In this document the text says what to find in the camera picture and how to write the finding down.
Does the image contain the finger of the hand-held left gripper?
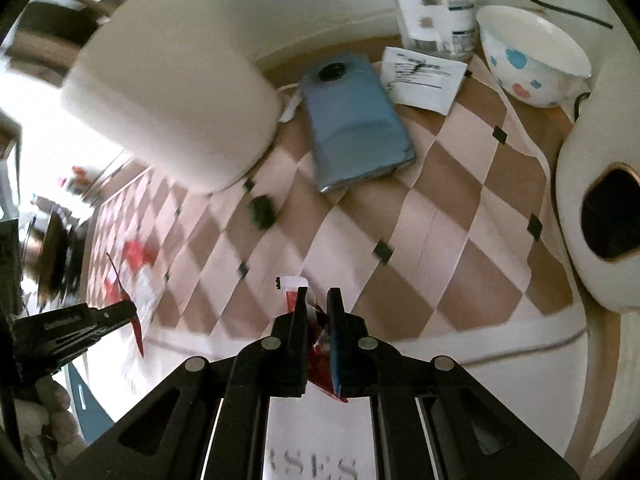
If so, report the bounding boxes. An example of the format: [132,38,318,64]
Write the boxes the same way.
[95,299,137,333]

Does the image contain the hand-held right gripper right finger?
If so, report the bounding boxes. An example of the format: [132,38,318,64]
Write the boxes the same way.
[326,287,581,480]

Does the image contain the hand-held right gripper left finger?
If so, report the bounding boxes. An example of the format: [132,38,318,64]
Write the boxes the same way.
[65,286,308,480]

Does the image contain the red snack packet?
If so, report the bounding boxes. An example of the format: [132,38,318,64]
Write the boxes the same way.
[102,240,163,360]

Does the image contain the small red wrapper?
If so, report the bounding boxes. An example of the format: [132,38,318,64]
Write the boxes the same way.
[274,275,351,405]

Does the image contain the person's left hand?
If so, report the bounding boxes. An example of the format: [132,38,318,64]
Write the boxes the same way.
[15,375,88,463]

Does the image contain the blue kitchen cabinet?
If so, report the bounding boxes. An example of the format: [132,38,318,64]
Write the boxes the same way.
[65,360,118,448]

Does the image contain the black wok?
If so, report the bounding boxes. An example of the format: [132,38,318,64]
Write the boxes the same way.
[20,207,83,306]

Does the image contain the checkered table mat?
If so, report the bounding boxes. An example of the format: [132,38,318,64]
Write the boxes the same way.
[82,50,588,480]

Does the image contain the small green object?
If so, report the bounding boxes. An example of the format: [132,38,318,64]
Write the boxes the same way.
[248,195,277,229]

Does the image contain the blue smartphone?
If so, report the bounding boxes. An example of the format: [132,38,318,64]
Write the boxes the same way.
[298,53,418,194]

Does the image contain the cream chopstick canister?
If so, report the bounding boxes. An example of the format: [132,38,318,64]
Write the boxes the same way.
[60,0,283,196]

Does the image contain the white printed paper sachet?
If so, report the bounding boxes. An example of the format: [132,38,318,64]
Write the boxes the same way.
[378,46,469,115]

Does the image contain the white electric kettle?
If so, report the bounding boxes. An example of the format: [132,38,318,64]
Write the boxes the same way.
[552,55,640,313]

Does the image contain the white dotted bowl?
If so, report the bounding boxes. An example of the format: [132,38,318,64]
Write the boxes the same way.
[475,5,593,109]

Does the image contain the white printed carton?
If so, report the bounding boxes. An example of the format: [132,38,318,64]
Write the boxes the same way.
[385,0,478,58]

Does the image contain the colourful wall decorations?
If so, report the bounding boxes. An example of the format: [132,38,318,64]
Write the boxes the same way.
[57,162,101,196]

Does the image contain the black power cable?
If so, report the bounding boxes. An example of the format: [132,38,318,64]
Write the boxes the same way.
[485,0,615,122]

